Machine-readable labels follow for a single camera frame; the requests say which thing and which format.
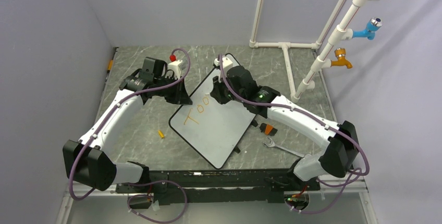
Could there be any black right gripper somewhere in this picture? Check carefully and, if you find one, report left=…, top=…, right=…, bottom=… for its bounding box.
left=211, top=72, right=245, bottom=105

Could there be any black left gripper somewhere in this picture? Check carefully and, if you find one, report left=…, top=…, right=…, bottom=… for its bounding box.
left=154, top=75, right=191, bottom=105

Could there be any white whiteboard black frame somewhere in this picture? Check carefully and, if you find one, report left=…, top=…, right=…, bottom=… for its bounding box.
left=169, top=68, right=255, bottom=169

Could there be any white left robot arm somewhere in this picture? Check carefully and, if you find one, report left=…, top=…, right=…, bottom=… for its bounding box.
left=63, top=55, right=192, bottom=193

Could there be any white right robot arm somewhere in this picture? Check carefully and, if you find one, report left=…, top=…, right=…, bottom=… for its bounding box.
left=210, top=66, right=359, bottom=190

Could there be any black orange eraser block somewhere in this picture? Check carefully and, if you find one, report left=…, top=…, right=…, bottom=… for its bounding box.
left=259, top=123, right=278, bottom=136

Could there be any silver open-end wrench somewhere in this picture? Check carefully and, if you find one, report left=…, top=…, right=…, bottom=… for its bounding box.
left=262, top=138, right=305, bottom=158

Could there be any blue faucet tap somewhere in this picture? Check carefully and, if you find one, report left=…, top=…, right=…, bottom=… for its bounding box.
left=352, top=17, right=382, bottom=40

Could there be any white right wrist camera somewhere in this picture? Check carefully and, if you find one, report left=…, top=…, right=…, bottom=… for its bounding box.
left=213, top=53, right=240, bottom=76

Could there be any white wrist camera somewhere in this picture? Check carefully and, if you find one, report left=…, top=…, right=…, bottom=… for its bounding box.
left=213, top=53, right=240, bottom=76
left=166, top=55, right=189, bottom=79

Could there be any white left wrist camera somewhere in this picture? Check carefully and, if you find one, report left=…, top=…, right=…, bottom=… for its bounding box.
left=166, top=55, right=189, bottom=79

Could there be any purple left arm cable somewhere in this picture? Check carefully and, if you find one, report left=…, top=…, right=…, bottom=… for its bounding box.
left=68, top=47, right=191, bottom=202

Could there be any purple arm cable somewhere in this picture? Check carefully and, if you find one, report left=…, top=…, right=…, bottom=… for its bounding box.
left=68, top=47, right=191, bottom=202
left=217, top=54, right=370, bottom=216

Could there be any orange black pen at wall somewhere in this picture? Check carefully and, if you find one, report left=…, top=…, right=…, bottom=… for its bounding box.
left=105, top=52, right=116, bottom=82

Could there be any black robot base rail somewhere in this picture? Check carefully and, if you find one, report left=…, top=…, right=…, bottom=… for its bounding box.
left=116, top=169, right=321, bottom=205

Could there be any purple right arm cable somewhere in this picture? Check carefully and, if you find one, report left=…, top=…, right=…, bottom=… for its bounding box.
left=217, top=54, right=370, bottom=216

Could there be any white pvc pipe frame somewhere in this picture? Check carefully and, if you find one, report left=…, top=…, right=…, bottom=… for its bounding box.
left=249, top=0, right=378, bottom=102

